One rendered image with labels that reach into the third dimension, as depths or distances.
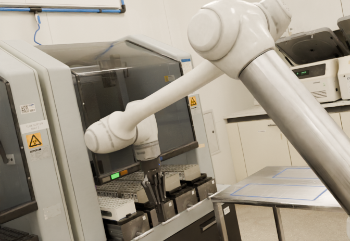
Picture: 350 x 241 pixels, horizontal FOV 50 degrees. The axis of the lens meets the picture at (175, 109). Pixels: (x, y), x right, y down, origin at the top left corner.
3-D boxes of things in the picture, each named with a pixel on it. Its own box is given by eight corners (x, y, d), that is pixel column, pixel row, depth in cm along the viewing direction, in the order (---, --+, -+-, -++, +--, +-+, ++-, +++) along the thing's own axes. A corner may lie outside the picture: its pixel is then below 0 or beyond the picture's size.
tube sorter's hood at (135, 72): (38, 182, 181) (9, 51, 178) (134, 150, 225) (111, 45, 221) (100, 186, 145) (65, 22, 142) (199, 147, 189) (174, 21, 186)
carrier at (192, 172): (198, 175, 191) (196, 164, 190) (201, 175, 189) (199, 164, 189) (183, 182, 182) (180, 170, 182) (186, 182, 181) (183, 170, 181)
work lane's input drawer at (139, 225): (39, 225, 190) (36, 207, 189) (64, 214, 200) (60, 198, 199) (131, 246, 139) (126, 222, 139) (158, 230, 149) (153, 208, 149)
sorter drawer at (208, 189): (112, 194, 223) (109, 179, 222) (129, 187, 233) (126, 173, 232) (207, 202, 172) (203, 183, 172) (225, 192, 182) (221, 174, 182)
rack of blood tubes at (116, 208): (77, 217, 167) (74, 203, 166) (96, 208, 174) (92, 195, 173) (118, 224, 146) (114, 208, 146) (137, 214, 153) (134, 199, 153)
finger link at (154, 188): (155, 173, 136) (153, 174, 134) (162, 203, 136) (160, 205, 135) (147, 174, 138) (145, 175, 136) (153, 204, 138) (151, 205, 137)
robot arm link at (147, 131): (145, 140, 144) (119, 148, 134) (136, 100, 143) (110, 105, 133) (165, 138, 137) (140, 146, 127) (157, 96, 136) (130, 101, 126)
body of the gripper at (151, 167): (147, 155, 142) (152, 179, 143) (134, 162, 135) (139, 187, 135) (163, 154, 138) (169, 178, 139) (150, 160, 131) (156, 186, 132)
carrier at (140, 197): (154, 196, 169) (152, 183, 168) (158, 196, 167) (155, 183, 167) (135, 205, 160) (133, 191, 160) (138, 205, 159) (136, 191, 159)
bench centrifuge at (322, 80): (276, 109, 353) (263, 41, 350) (306, 99, 396) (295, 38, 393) (335, 102, 313) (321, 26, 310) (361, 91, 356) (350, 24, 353)
